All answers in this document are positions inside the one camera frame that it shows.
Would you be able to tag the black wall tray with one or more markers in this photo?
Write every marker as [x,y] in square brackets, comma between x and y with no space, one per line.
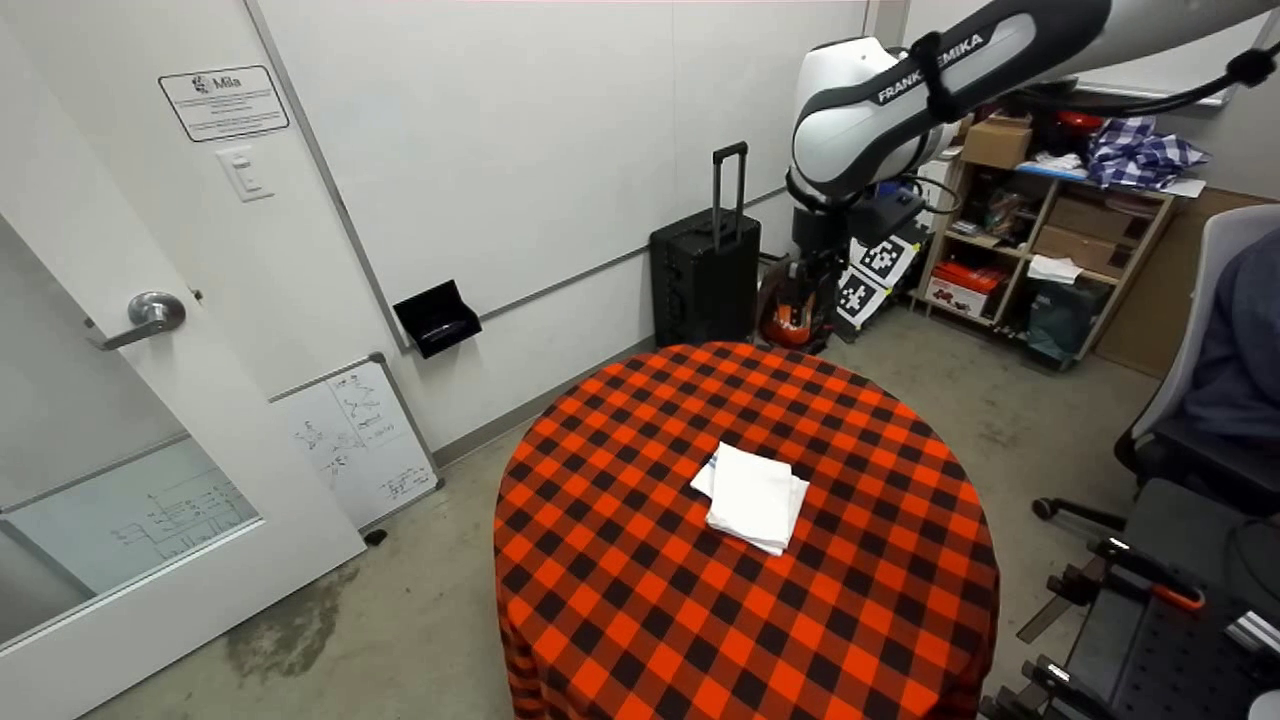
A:
[438,322]

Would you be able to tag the white door with glass pane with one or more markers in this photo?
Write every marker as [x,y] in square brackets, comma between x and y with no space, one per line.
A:
[201,442]

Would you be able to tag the large cardboard box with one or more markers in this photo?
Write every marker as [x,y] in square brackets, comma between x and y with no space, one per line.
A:
[1107,236]

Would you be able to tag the dark blue jacket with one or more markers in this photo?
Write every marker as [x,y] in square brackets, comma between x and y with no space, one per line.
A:
[1242,346]

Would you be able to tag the black rolling suitcase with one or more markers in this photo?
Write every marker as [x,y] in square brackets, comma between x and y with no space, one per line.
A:
[704,285]

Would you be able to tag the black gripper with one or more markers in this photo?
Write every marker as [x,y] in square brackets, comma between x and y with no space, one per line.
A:
[823,236]

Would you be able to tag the white light switch plate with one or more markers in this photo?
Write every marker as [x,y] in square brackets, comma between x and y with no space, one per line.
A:
[251,176]

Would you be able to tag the wooden storage shelf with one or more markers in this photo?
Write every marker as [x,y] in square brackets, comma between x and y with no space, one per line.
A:
[1015,243]

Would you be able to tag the fiducial tag calibration board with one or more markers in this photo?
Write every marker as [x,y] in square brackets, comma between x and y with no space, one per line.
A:
[883,273]

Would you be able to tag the dark green bin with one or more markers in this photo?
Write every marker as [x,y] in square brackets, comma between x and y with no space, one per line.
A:
[1061,327]

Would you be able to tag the white printed wall sign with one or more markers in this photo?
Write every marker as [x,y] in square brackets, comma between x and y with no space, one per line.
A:
[223,103]

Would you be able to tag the orange black bag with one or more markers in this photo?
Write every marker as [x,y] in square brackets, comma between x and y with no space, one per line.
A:
[787,327]

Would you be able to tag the red black checkered tablecloth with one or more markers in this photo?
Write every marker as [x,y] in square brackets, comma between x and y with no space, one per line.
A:
[602,572]

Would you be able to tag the white towel with blue stripes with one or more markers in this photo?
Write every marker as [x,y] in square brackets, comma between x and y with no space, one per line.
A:
[755,498]

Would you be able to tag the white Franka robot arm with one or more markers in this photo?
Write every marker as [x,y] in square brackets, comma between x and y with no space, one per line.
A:
[934,81]

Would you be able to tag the closed cardboard box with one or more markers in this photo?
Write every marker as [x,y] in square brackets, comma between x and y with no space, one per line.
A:
[999,142]

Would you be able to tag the small leaning whiteboard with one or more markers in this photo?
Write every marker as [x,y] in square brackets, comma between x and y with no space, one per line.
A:
[359,447]

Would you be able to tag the red box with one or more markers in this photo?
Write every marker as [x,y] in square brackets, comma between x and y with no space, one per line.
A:
[967,289]

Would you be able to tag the grey office chair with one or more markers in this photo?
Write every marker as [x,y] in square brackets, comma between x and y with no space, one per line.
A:
[1203,452]

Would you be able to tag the blue white patterned cloth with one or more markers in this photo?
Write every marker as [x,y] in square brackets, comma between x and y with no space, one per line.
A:
[1140,154]

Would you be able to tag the black equipment cart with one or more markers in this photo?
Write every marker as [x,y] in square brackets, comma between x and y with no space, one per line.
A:
[1175,641]

